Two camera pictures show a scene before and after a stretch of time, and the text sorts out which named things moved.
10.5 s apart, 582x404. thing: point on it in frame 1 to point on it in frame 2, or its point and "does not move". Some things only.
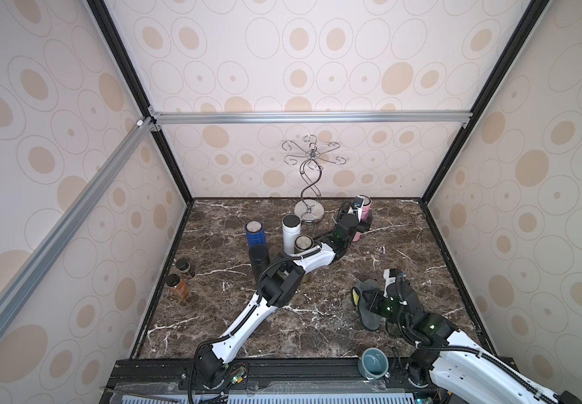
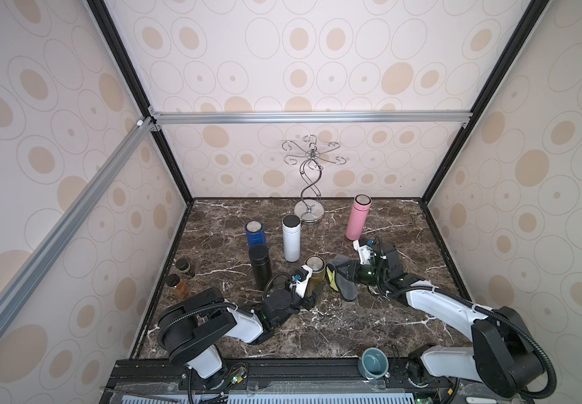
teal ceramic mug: x=373 y=364 does not move
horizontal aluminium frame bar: x=416 y=119 does not move
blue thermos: x=256 y=235 does not move
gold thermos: x=303 y=242 to x=318 y=265
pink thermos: x=366 y=211 does not move
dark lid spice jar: x=183 y=266 does not move
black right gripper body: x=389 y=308 to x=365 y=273
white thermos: x=291 y=231 does not move
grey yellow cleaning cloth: x=371 y=320 to x=347 y=288
